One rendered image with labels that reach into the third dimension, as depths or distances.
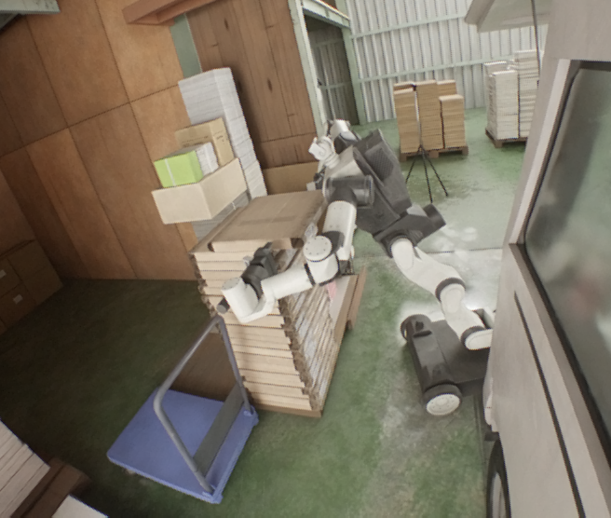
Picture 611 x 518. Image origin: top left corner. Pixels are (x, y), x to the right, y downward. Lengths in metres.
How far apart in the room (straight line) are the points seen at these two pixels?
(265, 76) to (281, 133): 0.41
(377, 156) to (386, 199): 0.17
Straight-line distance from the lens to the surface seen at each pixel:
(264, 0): 2.47
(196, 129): 2.00
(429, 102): 5.60
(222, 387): 2.17
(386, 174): 1.24
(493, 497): 1.56
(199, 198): 1.77
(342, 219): 0.98
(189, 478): 1.79
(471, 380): 1.85
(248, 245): 1.26
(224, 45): 2.59
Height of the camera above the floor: 1.60
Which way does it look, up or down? 25 degrees down
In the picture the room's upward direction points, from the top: 15 degrees counter-clockwise
